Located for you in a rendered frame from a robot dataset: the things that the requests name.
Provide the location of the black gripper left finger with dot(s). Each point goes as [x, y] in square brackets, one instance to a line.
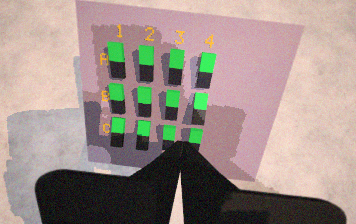
[145, 197]

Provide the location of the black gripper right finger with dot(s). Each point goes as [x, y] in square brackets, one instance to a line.
[210, 198]

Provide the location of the pinkish-mauve switch panel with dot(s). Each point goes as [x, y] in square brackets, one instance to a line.
[153, 76]

